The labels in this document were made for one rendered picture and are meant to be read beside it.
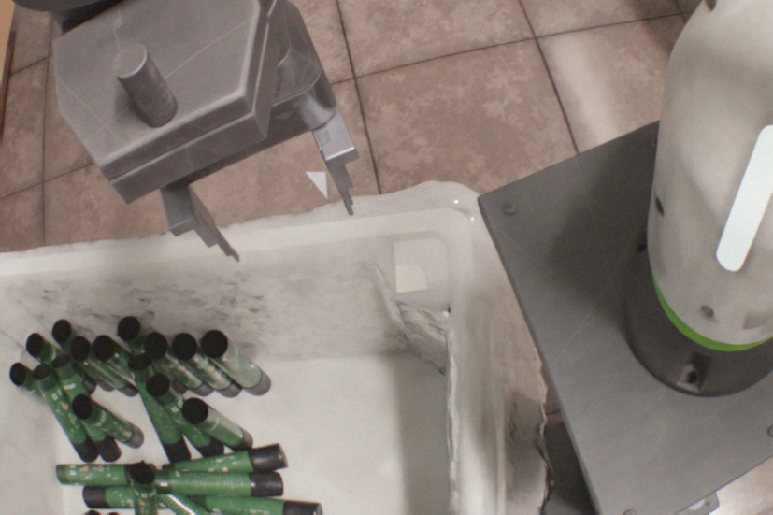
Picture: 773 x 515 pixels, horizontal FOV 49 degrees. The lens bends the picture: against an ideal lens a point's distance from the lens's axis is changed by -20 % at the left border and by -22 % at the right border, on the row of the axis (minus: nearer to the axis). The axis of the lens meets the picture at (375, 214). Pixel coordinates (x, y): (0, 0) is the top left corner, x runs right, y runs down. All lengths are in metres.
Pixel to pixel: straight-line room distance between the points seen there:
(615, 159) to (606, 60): 1.14
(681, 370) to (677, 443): 0.05
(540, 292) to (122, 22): 0.40
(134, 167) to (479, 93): 1.51
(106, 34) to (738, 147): 0.24
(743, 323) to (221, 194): 1.38
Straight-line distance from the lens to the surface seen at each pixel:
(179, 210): 0.38
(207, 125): 0.23
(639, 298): 0.57
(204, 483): 1.04
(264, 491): 1.05
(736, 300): 0.44
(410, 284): 0.88
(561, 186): 0.62
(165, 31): 0.25
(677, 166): 0.39
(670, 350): 0.55
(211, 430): 1.00
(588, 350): 0.59
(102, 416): 1.05
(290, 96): 0.35
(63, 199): 1.90
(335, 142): 0.37
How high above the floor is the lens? 1.48
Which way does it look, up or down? 63 degrees down
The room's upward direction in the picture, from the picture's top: 24 degrees counter-clockwise
